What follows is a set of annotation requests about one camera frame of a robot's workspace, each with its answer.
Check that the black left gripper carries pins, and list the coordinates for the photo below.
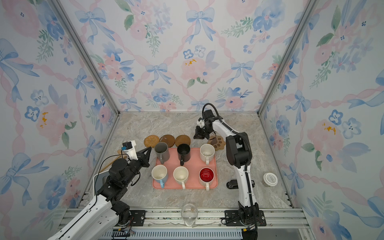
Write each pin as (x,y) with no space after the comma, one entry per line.
(144,160)

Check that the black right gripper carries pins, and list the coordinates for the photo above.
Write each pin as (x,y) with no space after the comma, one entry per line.
(198,135)

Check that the woven rattan round coaster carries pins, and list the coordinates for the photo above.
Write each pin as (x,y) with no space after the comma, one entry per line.
(151,141)

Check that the plain brown wooden coaster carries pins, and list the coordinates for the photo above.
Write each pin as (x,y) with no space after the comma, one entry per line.
(182,139)

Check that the cork paw print coaster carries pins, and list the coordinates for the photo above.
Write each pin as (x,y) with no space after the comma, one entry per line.
(218,143)

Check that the brown wooden coaster white streak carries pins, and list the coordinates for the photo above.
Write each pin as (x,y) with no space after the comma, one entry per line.
(168,139)

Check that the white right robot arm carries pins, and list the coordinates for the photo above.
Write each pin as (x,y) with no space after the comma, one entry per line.
(239,156)

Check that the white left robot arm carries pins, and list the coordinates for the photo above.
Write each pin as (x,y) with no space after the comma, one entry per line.
(106,209)

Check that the paper cup white lid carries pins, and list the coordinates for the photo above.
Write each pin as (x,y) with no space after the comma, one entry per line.
(270,179)

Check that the grey ceramic mug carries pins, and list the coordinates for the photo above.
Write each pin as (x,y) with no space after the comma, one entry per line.
(162,152)

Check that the white speckled mug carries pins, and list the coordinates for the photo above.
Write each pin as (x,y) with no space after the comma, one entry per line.
(207,153)

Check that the wooden mallet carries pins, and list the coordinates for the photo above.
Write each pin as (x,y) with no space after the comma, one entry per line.
(109,161)

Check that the black ceramic mug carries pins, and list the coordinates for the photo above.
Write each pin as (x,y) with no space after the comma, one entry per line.
(184,153)

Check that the pink rectangular tray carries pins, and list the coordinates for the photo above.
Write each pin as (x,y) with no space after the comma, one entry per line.
(194,165)

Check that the cream ceramic mug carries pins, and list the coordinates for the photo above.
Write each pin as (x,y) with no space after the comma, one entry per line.
(181,176)

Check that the white mug red interior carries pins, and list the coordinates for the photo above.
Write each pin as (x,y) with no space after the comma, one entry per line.
(206,177)

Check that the black stapler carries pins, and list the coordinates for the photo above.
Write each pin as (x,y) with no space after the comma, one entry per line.
(235,184)

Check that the clear glass dome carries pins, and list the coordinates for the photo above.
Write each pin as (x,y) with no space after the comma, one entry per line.
(189,214)

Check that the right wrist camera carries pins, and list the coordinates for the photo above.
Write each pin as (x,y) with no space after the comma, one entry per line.
(201,123)

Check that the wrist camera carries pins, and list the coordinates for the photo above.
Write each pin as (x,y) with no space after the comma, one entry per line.
(201,123)
(128,149)

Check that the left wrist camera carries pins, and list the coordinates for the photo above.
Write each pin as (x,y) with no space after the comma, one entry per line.
(128,149)

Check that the cream mug blue handle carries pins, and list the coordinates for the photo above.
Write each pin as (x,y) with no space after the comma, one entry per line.
(160,175)

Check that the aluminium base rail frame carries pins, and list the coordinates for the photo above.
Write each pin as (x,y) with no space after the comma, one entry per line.
(178,224)

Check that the aluminium right corner post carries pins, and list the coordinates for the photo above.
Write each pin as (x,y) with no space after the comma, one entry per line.
(291,47)

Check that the aluminium corner post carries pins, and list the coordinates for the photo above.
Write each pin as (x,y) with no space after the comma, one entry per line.
(291,47)
(81,49)

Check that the aluminium left corner post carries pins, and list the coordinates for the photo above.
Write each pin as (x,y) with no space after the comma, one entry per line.
(81,49)

